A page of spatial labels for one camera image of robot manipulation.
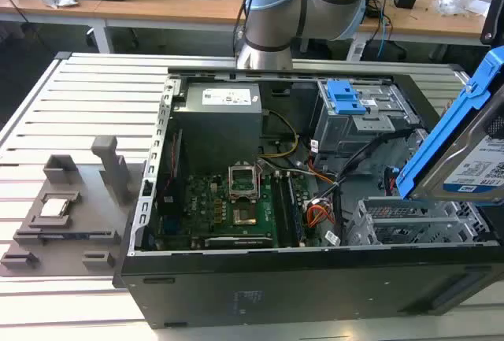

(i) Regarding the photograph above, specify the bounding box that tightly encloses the hard disk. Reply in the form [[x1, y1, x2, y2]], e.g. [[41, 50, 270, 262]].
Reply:
[[395, 44, 504, 205]]

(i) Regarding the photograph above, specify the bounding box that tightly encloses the metal disk bay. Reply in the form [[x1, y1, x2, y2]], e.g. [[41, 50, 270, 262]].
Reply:
[[345, 195, 498, 246]]

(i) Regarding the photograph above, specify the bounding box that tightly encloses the black RAM slot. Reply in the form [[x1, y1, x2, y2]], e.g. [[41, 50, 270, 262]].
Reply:
[[272, 175, 291, 247]]

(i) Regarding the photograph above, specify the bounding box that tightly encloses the clear plastic bag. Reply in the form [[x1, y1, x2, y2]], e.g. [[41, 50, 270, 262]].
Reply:
[[432, 0, 486, 16]]

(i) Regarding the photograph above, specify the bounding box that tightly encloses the blue drive latch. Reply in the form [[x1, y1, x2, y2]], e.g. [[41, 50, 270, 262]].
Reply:
[[325, 80, 368, 116]]

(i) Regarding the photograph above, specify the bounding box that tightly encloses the metal drive cage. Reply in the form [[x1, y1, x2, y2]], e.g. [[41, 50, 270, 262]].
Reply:
[[313, 80, 421, 155]]

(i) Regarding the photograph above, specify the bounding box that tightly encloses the installed RAM stick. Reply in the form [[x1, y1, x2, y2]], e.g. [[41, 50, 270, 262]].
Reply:
[[286, 177, 306, 246]]

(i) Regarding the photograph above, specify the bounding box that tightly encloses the grey power supply unit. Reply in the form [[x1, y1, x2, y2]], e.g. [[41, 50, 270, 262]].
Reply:
[[172, 83, 264, 173]]

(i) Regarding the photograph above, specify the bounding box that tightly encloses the metal socket cover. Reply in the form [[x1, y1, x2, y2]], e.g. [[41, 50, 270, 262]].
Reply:
[[227, 162, 260, 201]]

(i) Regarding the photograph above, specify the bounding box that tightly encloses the CPU socket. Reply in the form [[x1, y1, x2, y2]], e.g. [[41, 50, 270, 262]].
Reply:
[[231, 205, 259, 227]]

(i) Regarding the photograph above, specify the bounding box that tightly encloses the wooden desk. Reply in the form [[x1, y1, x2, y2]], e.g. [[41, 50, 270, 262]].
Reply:
[[0, 0, 504, 49]]

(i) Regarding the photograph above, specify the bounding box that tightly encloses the black graphics card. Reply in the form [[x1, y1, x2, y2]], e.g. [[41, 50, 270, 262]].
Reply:
[[191, 235, 276, 250]]

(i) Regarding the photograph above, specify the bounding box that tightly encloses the green motherboard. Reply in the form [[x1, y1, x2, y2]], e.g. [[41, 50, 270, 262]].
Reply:
[[156, 171, 328, 250]]

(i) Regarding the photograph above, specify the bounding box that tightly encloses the black open PC case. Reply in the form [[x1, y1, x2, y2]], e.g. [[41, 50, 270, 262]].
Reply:
[[113, 65, 504, 330]]

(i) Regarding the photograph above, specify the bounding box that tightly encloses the dark RAM stick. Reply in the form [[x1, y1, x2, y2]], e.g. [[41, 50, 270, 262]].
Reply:
[[38, 231, 114, 240]]

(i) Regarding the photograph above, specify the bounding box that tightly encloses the silver CPU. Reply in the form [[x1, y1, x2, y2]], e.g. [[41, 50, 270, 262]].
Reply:
[[39, 198, 71, 218]]

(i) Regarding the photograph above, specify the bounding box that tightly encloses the grey parts rack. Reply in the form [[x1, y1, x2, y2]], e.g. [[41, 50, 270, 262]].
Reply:
[[0, 135, 147, 278]]

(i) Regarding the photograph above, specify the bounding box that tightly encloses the blue hanging cable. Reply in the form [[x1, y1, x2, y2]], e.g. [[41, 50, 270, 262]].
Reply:
[[376, 6, 393, 59]]

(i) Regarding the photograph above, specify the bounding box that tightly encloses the thick black wire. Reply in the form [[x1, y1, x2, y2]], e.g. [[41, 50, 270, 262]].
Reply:
[[332, 130, 413, 235]]

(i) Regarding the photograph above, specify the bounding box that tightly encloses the yellow and black wire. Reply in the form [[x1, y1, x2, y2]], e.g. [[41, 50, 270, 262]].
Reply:
[[260, 109, 299, 158]]

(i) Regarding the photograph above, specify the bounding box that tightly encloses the orange and red wire bundle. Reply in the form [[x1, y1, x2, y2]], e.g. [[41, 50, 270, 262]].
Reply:
[[306, 198, 336, 228]]

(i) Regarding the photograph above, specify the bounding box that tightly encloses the thin red wire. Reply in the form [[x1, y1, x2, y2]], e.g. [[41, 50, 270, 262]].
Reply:
[[163, 138, 184, 202]]

